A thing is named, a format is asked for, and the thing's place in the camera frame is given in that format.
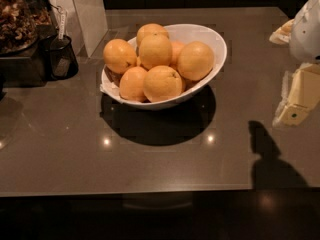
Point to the white ceramic bowl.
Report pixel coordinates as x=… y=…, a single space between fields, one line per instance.
x=178 y=32

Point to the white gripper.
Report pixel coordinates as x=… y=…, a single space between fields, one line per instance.
x=306 y=30

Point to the glass jar of nuts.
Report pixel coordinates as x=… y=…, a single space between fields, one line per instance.
x=17 y=28

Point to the black mesh cup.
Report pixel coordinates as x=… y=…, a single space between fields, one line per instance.
x=59 y=58

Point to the white tag spoon handle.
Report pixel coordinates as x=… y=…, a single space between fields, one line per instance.
x=62 y=22

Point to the black tray stand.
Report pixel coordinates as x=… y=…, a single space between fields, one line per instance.
x=26 y=68

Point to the hidden back orange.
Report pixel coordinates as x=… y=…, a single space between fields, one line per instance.
x=177 y=46

